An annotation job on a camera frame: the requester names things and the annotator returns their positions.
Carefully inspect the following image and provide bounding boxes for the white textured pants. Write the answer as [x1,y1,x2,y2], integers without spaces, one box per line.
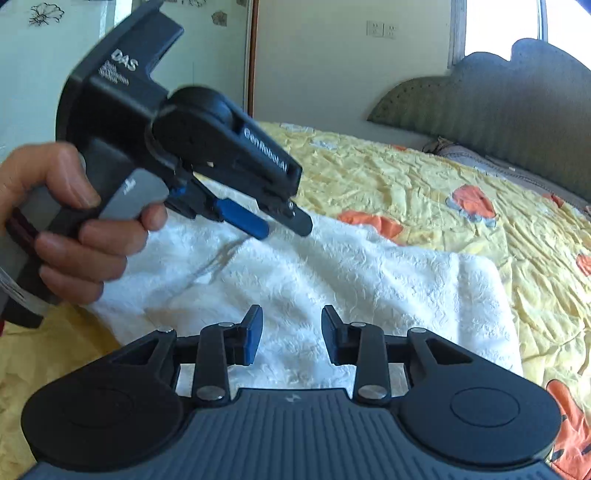
[88,178,525,400]

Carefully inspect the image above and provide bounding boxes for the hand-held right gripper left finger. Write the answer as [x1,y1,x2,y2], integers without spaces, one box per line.
[108,305,264,401]

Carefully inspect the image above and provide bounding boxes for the brown door frame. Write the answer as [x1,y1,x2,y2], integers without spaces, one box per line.
[246,0,258,118]

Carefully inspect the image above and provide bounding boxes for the grey pillow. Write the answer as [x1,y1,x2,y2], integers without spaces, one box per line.
[422,136,591,210]

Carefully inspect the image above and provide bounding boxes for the window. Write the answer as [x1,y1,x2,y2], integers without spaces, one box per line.
[450,0,591,70]

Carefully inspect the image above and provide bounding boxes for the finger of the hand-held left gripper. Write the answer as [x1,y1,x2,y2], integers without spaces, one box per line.
[259,185,314,237]
[167,181,271,240]

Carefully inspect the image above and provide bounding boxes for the yellow printed blanket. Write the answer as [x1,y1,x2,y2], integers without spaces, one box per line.
[0,121,591,480]

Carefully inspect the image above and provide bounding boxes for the green padded headboard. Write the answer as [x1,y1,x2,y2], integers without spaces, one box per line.
[367,39,591,204]

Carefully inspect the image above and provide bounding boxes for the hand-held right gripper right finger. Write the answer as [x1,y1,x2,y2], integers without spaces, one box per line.
[322,305,476,402]

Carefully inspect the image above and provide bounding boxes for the person's left hand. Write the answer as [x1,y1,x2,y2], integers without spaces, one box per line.
[0,141,168,306]

